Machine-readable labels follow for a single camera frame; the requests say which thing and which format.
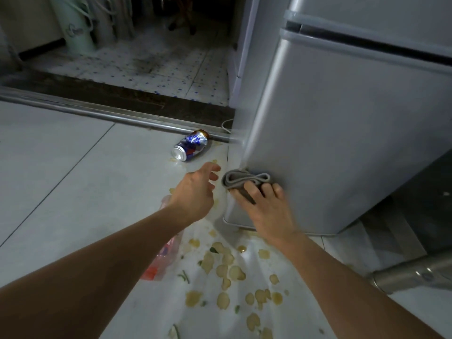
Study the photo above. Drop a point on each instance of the person's right hand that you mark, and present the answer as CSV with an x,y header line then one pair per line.
x,y
272,218

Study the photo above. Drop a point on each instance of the person's left hand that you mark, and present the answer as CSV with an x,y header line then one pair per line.
x,y
194,197

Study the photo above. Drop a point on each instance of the brown cleaning cloth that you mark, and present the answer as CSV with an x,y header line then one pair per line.
x,y
240,178

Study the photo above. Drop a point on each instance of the blue crushed drink can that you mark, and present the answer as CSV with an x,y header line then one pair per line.
x,y
190,144

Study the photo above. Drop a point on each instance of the pink label plastic bottle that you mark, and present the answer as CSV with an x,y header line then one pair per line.
x,y
162,261

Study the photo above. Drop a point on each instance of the small silver fridge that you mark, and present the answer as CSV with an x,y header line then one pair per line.
x,y
335,120

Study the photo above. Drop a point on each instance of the person's right forearm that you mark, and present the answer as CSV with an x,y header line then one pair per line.
x,y
353,289

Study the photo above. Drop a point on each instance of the person's left forearm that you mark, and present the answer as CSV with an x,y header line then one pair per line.
x,y
88,271

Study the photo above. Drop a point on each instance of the stainless steel table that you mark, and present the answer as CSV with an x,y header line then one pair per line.
x,y
416,275

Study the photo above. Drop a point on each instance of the white appliance cabinet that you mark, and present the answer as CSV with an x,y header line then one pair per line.
x,y
243,49

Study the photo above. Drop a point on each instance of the white thermos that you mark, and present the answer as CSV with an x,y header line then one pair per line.
x,y
102,31
123,21

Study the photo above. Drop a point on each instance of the white chest freezer green print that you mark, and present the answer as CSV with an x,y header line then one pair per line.
x,y
28,24

